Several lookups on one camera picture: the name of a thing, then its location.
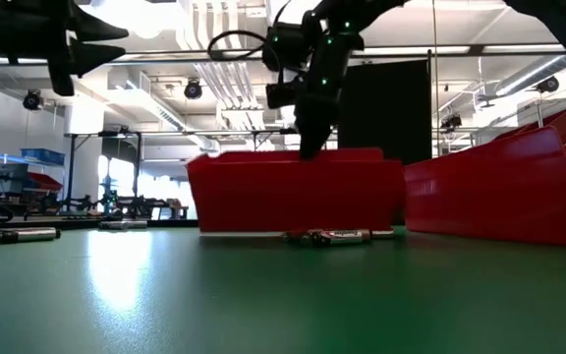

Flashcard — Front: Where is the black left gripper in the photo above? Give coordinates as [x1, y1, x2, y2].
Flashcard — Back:
[0, 0, 130, 97]

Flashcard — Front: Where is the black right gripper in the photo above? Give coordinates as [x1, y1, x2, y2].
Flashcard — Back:
[295, 46, 352, 160]

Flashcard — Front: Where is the red plastic bin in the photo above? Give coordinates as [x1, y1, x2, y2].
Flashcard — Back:
[187, 147, 406, 238]
[403, 125, 566, 249]

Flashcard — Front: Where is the black partition panel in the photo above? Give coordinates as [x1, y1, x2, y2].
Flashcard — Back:
[336, 59, 432, 167]

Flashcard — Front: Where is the white ceiling pipe bundle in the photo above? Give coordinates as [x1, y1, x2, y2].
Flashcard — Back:
[174, 0, 267, 132]

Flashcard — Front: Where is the thin vertical metal pole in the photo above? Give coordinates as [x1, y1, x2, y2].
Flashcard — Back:
[431, 0, 440, 154]

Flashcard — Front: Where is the red storage bin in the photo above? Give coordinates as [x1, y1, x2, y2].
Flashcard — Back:
[26, 171, 64, 193]

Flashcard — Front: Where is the background equipment cart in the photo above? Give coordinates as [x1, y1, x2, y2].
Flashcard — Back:
[0, 151, 67, 217]

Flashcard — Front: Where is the green table mat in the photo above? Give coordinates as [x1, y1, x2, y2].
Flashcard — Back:
[0, 225, 566, 354]

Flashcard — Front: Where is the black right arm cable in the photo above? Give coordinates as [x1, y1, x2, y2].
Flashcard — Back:
[206, 29, 284, 85]

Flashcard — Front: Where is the background black frame workstation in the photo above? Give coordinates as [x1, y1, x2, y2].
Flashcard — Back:
[64, 127, 299, 220]

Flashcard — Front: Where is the black frame crossbar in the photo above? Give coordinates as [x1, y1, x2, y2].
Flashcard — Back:
[0, 43, 566, 68]

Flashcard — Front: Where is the wire shelf rack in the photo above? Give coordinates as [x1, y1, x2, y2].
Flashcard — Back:
[503, 95, 566, 148]

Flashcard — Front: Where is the grey slanted ceiling duct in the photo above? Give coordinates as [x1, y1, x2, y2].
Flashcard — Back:
[493, 52, 566, 98]

